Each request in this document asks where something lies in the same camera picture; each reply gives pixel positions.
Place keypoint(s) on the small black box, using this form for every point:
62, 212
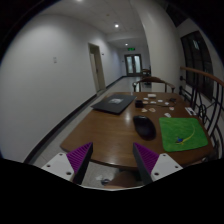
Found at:
139, 104

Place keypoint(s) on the black computer mouse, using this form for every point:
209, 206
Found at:
144, 127

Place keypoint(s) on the green mouse pad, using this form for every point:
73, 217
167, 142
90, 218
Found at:
182, 134

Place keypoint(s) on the white card on table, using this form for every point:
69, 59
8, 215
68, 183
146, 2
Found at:
151, 95

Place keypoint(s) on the dark window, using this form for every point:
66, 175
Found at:
197, 56

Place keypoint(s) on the white label right edge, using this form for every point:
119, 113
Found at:
190, 111

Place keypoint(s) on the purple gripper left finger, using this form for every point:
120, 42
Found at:
71, 166

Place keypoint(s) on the glass double door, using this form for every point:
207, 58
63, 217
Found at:
133, 64

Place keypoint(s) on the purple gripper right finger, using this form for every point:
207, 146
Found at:
153, 166

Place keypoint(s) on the black laptop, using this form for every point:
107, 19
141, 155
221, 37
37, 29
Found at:
114, 104

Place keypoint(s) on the green exit sign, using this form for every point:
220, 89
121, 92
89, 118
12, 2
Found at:
131, 49

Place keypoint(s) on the white side door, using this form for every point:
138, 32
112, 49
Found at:
97, 68

